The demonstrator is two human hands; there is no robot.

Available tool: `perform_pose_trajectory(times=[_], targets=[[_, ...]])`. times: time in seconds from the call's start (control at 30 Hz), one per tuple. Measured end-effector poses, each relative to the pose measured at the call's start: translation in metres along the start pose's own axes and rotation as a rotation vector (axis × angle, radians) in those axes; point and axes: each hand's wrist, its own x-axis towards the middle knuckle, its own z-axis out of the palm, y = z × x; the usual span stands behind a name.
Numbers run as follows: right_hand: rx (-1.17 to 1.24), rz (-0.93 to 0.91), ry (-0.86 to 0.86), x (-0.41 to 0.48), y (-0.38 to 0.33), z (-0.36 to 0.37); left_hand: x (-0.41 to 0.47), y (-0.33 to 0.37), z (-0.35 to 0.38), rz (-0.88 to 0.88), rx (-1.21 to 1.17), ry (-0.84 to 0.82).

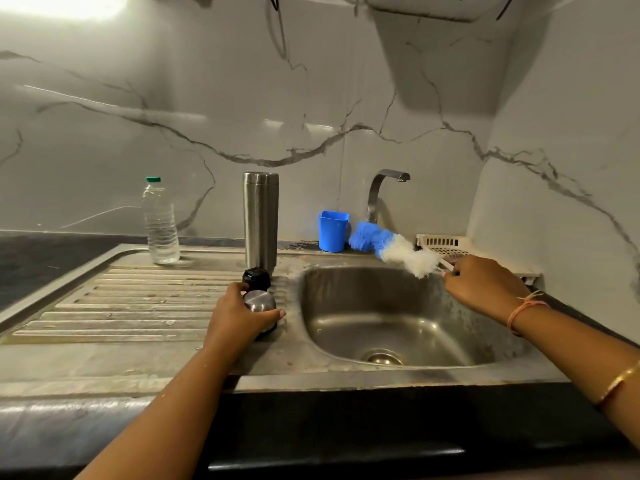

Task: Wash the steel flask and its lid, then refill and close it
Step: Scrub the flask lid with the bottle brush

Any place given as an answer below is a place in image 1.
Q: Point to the white wall appliance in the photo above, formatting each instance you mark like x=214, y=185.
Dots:
x=430, y=7

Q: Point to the black flask stopper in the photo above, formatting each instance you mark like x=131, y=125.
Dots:
x=256, y=278

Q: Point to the steel sink faucet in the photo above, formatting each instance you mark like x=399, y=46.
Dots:
x=373, y=199

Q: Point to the tall steel flask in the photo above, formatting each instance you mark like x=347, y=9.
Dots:
x=260, y=219

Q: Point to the person's left thumb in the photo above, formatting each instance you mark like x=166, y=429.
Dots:
x=270, y=318

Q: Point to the person's right hand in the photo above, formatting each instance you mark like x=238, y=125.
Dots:
x=482, y=287

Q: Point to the steel flask cap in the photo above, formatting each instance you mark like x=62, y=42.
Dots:
x=260, y=300

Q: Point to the blue and white bottle brush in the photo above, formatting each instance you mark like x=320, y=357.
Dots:
x=395, y=249

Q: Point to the steel sink with drainboard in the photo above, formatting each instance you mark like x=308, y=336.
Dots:
x=150, y=304

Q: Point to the white plastic basket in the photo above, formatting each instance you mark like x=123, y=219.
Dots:
x=445, y=243

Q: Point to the steel sink drain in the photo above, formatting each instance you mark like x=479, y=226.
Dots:
x=383, y=356

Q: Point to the person's left forearm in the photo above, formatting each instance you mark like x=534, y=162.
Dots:
x=165, y=419

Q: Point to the clear plastic water bottle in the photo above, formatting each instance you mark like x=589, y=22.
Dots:
x=160, y=229

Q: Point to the person's right fingers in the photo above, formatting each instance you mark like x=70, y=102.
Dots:
x=454, y=277

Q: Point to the blue plastic cup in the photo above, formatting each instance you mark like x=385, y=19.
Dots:
x=333, y=232

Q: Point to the gold bangle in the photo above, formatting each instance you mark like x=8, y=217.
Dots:
x=617, y=382

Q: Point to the person's left hand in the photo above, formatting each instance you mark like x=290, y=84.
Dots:
x=225, y=327

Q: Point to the person's right forearm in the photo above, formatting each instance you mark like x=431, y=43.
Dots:
x=580, y=354

